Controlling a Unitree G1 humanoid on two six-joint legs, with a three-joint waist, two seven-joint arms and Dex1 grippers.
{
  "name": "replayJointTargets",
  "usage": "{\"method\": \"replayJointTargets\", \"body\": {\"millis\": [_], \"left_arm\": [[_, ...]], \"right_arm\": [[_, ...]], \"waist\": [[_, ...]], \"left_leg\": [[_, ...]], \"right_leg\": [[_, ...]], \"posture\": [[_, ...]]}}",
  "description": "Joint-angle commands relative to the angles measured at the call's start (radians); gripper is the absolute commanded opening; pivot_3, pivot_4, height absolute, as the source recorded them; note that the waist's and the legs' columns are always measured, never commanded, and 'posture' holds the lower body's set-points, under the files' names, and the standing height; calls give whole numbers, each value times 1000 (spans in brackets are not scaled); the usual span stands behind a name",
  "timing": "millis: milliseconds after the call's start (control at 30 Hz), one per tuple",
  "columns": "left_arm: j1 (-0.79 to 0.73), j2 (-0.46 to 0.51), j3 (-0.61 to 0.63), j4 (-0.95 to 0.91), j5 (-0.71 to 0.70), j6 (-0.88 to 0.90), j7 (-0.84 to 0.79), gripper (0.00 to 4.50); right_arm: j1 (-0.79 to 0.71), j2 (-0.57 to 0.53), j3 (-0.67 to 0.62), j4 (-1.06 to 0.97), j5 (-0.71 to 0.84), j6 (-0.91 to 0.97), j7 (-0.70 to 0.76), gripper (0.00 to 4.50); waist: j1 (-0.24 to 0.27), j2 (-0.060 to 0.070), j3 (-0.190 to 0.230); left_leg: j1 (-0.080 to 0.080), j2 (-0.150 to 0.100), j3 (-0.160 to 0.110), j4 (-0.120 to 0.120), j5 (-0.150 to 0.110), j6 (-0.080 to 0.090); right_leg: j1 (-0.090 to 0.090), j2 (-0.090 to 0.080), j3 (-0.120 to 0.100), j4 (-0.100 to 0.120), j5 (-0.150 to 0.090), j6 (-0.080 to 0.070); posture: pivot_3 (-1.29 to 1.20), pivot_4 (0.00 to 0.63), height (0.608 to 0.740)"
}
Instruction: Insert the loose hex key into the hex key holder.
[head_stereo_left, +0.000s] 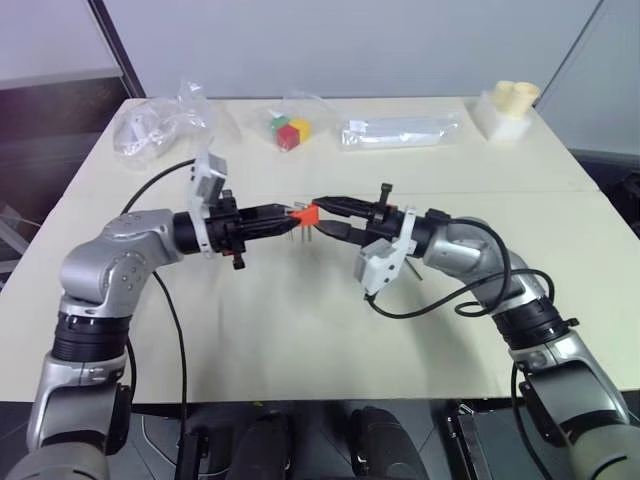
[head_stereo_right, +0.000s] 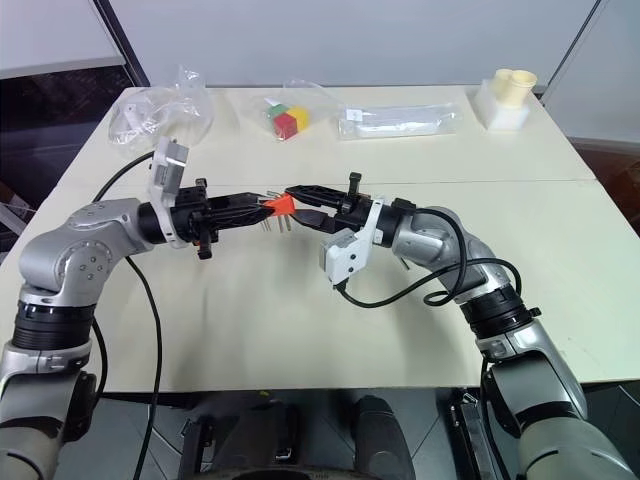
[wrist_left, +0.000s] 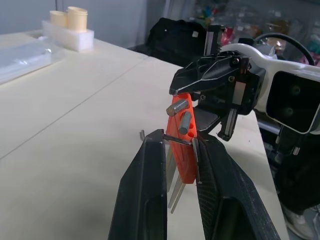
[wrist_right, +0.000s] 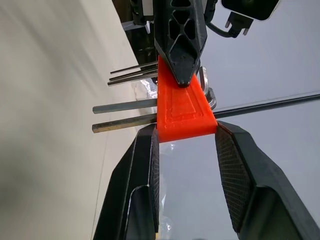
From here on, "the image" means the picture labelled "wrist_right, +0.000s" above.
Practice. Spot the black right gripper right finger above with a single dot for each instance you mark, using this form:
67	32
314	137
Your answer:
250	180

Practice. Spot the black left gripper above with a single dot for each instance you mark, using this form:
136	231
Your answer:
140	12

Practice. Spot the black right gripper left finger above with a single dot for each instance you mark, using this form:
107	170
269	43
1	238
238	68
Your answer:
140	180

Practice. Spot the orange hex key holder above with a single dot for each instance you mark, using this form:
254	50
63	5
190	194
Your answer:
183	112

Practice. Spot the thin dark hex key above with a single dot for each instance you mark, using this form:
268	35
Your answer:
135	68
132	75

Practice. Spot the thick brass-toned hex key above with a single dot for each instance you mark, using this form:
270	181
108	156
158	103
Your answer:
117	125

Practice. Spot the medium silver hex key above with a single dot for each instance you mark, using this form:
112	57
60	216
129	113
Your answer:
130	80

